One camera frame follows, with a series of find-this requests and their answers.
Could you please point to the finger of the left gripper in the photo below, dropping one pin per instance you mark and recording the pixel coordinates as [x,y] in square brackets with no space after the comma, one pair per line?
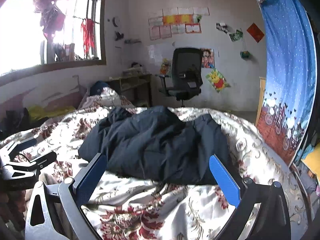
[37,163]
[18,146]

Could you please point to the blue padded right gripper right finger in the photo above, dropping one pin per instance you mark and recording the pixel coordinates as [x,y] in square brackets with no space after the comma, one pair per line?
[272,220]

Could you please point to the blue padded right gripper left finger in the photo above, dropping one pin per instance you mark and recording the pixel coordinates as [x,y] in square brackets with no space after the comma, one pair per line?
[72,193]

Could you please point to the large navy blue jacket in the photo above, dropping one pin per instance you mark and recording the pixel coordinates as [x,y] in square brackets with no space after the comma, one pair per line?
[156,145]

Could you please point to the yellow cloth on bed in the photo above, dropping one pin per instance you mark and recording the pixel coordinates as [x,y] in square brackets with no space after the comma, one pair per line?
[37,112]

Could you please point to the white floral bed quilt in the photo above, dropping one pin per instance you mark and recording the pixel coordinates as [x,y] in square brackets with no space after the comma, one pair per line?
[157,183]

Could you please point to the dark blue pillow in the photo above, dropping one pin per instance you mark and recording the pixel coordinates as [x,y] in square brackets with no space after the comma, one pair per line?
[97,88]

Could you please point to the wooden desk with shelves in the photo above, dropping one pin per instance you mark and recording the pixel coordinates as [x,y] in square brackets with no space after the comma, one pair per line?
[138,85]

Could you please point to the red garment hanging outside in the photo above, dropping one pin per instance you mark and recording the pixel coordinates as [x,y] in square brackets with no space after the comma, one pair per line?
[87,27]

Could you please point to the Winnie the Pooh poster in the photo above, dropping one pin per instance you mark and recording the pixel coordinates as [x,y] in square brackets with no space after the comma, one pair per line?
[217,80]

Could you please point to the black office chair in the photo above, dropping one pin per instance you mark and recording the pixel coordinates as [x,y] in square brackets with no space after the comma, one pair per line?
[185,80]

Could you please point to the blue cartoon door curtain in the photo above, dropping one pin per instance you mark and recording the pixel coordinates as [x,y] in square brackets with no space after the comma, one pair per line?
[291,76]

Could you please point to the cartoon character poster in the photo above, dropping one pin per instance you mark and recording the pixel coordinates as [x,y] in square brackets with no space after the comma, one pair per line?
[208,58]

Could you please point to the window with wooden frame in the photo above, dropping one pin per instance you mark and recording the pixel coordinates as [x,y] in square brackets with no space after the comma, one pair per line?
[50,25]

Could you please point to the green hanging wall pouch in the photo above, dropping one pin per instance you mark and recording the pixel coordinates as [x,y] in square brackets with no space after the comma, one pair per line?
[244,53]

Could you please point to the red square wall paper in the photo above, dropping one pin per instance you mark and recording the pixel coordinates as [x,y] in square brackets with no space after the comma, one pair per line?
[255,32]

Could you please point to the paper certificates on wall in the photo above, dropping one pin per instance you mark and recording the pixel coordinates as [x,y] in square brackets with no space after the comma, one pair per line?
[164,23]

